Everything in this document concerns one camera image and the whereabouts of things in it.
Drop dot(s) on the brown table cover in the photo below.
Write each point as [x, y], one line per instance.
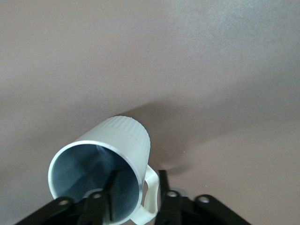
[150, 58]

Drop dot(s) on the grey ribbed mug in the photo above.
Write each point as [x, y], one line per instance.
[126, 140]

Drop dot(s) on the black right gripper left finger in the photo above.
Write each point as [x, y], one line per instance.
[93, 206]

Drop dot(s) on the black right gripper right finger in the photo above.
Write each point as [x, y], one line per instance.
[187, 211]

